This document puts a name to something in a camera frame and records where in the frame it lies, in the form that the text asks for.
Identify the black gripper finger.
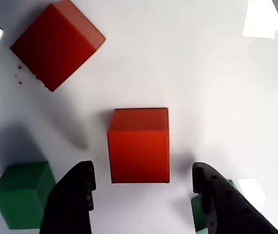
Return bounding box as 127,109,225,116
38,159,97,234
192,162,278,234

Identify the red cube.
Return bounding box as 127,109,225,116
9,0,107,93
106,107,171,184

